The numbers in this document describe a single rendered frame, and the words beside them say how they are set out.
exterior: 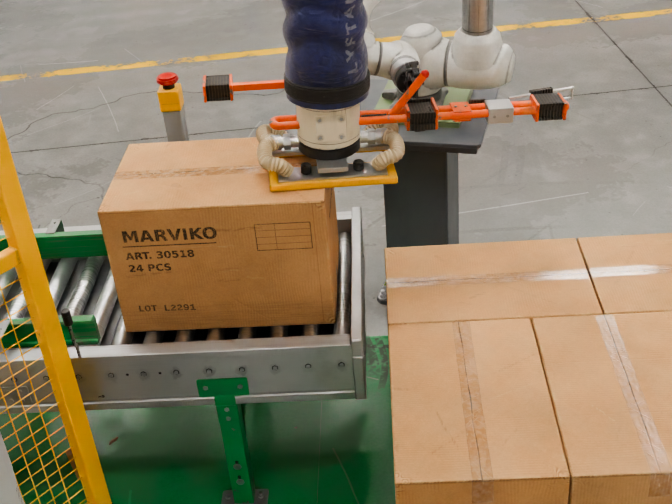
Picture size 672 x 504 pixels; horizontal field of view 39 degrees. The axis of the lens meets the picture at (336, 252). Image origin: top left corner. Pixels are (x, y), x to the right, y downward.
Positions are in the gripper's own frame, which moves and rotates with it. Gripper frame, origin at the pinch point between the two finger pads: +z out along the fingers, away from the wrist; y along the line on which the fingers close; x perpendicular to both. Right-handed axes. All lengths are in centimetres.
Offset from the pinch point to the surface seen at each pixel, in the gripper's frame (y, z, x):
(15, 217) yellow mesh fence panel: -1, 41, 101
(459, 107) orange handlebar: 0.5, 2.7, -10.7
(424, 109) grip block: -0.2, 3.2, -1.1
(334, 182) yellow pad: 11.8, 16.5, 25.3
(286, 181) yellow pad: 10.8, 15.1, 37.9
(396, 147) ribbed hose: 6.1, 11.4, 7.9
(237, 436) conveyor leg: 80, 35, 60
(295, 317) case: 50, 22, 40
